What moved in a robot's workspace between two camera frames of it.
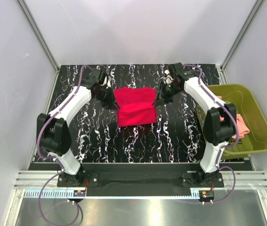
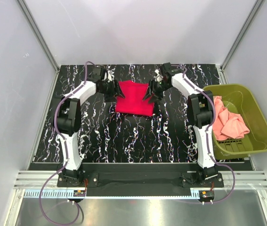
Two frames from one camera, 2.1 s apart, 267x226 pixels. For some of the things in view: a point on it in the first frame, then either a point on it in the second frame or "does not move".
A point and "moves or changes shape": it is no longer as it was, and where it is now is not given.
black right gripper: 162,99 to 156,95
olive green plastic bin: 260,136 does not move
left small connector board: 81,193 does not move
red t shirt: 136,105 moves or changes shape
